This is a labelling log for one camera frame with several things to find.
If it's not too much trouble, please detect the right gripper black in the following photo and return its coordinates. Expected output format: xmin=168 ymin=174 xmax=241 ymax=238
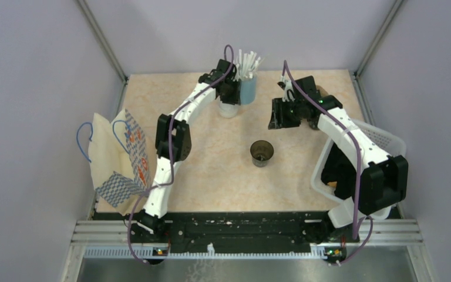
xmin=268 ymin=98 xmax=305 ymax=130

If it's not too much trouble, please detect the stack of white lids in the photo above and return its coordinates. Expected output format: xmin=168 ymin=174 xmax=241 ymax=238
xmin=218 ymin=102 xmax=240 ymax=119

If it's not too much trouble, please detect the single dark coffee cup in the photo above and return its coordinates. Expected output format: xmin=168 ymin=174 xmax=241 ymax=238
xmin=250 ymin=140 xmax=274 ymax=167

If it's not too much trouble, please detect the stack of black cups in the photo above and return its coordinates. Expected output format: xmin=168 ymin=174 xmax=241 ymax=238
xmin=307 ymin=119 xmax=319 ymax=130

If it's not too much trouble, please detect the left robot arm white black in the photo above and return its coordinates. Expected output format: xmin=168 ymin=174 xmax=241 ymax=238
xmin=136 ymin=59 xmax=240 ymax=243

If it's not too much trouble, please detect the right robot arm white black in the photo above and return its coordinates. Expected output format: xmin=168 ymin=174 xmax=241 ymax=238
xmin=268 ymin=76 xmax=409 ymax=242

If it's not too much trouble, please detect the patterned paper takeout bag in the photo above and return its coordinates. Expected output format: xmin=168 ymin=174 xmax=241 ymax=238
xmin=78 ymin=108 xmax=155 ymax=216

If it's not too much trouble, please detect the blue straw holder cup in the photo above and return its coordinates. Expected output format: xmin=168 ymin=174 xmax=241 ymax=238
xmin=240 ymin=76 xmax=257 ymax=105

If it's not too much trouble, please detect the bundle of white straws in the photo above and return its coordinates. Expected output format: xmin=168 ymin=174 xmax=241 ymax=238
xmin=233 ymin=49 xmax=265 ymax=80

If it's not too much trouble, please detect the brown pulp cup carrier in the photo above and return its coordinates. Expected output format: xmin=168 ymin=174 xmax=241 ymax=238
xmin=316 ymin=85 xmax=329 ymax=97

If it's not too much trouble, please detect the black cloth in basket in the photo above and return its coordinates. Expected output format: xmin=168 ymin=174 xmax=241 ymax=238
xmin=321 ymin=144 xmax=356 ymax=200

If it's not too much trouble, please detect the white plastic basket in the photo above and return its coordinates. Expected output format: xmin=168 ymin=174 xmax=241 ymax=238
xmin=311 ymin=119 xmax=406 ymax=227

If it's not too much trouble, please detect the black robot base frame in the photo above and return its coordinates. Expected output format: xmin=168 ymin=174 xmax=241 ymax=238
xmin=93 ymin=211 xmax=357 ymax=254

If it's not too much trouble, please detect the white cable duct strip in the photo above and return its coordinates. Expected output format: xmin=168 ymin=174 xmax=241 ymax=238
xmin=83 ymin=243 xmax=343 ymax=260

